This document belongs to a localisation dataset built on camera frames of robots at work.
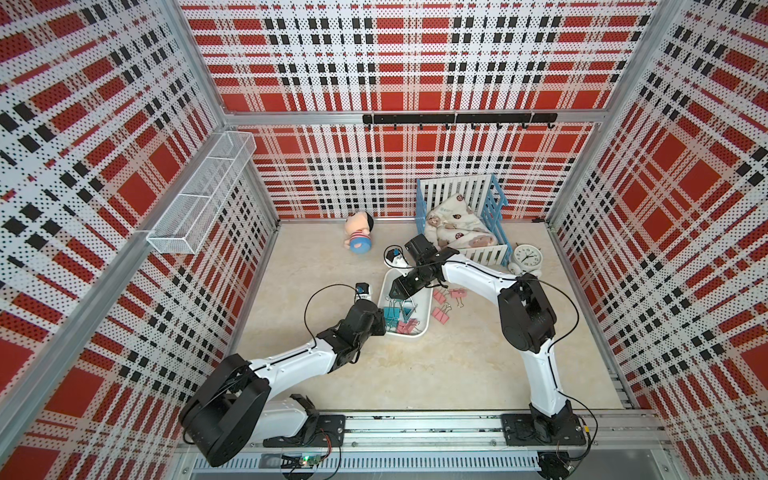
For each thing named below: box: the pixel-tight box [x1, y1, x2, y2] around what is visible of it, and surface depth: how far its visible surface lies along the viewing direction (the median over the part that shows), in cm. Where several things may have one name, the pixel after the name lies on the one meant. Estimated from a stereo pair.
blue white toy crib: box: [415, 174, 513, 267], surface depth 113 cm
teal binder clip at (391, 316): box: [383, 306, 401, 330], surface depth 95 cm
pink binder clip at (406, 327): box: [396, 319, 418, 335], surface depth 92 cm
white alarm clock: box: [508, 242, 543, 277], surface depth 106 cm
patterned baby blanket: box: [425, 193, 499, 251], surface depth 117 cm
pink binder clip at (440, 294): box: [432, 287, 450, 305], surface depth 100 cm
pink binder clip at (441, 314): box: [432, 302, 452, 325], surface depth 95 cm
